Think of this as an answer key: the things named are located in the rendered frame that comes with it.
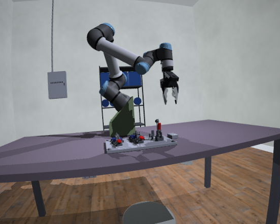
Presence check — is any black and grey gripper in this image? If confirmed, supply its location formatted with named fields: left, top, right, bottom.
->
left=160, top=67, right=179, bottom=105

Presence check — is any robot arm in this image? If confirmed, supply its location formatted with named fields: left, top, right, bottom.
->
left=87, top=23, right=174, bottom=112

